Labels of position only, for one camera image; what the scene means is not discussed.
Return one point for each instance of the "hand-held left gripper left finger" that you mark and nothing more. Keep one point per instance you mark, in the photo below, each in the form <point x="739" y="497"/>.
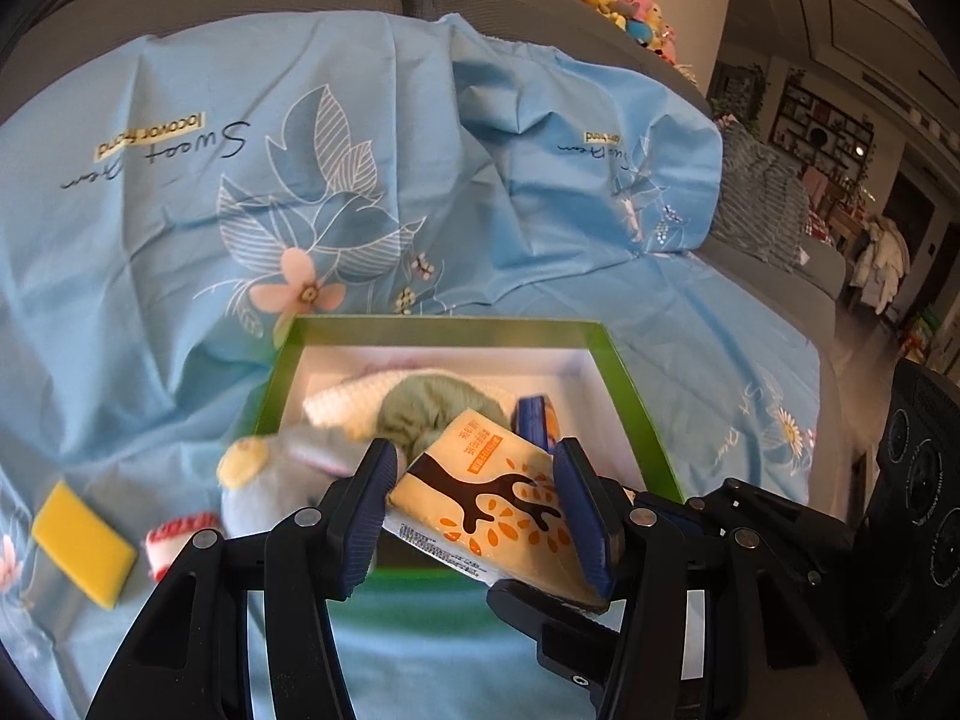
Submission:
<point x="367" y="521"/>

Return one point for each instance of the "green box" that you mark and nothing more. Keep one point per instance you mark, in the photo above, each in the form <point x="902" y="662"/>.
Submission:
<point x="637" y="405"/>

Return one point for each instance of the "pile of colourful plush toys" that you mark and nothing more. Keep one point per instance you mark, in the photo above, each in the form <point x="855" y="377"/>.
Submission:
<point x="622" y="7"/>

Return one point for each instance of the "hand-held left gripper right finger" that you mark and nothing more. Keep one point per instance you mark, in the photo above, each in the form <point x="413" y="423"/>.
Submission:
<point x="586" y="529"/>

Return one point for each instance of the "yellow sponge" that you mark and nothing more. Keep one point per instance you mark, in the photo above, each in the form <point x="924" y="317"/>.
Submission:
<point x="82" y="540"/>

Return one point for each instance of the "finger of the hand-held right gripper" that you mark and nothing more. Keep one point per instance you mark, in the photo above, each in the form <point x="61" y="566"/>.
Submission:
<point x="555" y="630"/>
<point x="757" y="506"/>

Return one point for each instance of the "white clothing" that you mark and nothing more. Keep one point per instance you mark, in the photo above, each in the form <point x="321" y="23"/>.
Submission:
<point x="885" y="262"/>

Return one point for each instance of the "blue packet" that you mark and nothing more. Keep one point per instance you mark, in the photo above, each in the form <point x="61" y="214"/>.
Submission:
<point x="534" y="420"/>

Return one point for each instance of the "light blue printed sheet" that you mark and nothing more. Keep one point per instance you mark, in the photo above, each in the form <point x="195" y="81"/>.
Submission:
<point x="150" y="240"/>

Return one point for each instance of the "green plant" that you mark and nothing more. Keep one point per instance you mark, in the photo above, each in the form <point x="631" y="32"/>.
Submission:
<point x="742" y="90"/>

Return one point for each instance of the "white and beige towel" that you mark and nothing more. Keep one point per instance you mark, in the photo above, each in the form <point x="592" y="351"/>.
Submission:
<point x="337" y="405"/>

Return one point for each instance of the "green cloth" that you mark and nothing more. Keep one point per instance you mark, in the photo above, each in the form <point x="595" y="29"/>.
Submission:
<point x="420" y="412"/>

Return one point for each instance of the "light blue plush toy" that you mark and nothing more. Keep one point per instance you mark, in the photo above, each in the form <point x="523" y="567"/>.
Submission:
<point x="262" y="495"/>

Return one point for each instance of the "red and white sponge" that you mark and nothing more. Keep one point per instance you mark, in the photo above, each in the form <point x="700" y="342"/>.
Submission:
<point x="176" y="544"/>

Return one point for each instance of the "orange snack packet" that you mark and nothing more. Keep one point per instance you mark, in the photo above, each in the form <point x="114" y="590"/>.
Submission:
<point x="487" y="510"/>

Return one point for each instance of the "red checkered cloth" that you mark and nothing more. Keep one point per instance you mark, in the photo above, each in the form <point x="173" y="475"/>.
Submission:
<point x="821" y="225"/>

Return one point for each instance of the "grey striped pillow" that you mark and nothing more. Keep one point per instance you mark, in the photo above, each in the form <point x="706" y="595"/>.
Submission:
<point x="757" y="187"/>

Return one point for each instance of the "black speaker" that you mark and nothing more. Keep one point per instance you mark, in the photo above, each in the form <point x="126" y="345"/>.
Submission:
<point x="924" y="465"/>

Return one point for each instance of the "dark wall shelf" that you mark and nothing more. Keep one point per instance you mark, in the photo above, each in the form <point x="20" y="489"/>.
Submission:
<point x="825" y="127"/>

